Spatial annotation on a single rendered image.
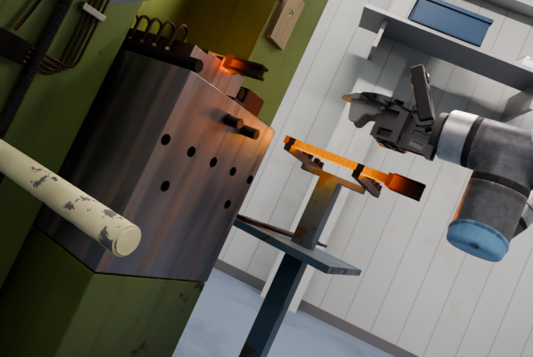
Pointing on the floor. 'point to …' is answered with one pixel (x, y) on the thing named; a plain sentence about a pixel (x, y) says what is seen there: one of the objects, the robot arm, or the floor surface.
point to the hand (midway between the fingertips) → (350, 95)
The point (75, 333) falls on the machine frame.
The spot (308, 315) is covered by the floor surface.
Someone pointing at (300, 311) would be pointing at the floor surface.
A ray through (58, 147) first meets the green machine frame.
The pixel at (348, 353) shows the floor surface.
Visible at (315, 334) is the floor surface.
